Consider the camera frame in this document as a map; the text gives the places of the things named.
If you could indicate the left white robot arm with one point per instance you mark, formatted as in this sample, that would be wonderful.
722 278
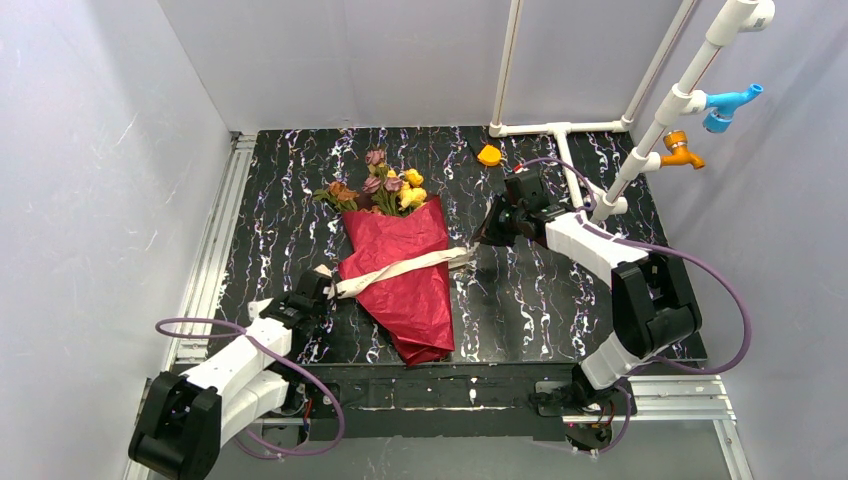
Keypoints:
187 418

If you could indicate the yellow fake flower bunch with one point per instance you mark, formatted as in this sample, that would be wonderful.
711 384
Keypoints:
405 190

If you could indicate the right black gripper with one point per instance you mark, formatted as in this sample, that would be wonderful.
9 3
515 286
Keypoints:
500 221

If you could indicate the orange plastic faucet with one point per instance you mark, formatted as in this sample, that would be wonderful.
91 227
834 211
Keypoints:
679 154

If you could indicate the red wrapping paper sheet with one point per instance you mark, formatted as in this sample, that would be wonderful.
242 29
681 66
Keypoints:
414 307

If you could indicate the orange tape measure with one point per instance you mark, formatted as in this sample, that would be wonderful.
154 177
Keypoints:
489 156

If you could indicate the blue plastic faucet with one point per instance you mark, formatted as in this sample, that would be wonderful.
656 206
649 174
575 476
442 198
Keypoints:
722 107

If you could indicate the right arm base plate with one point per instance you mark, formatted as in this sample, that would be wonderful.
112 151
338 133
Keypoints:
594 422

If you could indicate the white PVC pipe frame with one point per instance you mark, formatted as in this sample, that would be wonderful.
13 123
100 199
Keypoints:
683 98

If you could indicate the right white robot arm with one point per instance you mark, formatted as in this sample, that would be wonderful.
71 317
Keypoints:
653 302

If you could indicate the beige ribbon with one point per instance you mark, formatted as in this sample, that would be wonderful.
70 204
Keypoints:
453 258

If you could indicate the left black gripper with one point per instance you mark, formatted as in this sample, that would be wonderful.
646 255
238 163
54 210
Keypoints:
315 288

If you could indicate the pink fake flower bunch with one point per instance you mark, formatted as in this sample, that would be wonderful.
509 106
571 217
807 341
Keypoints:
380 192

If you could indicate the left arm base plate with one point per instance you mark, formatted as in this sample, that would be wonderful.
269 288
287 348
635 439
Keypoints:
303 400

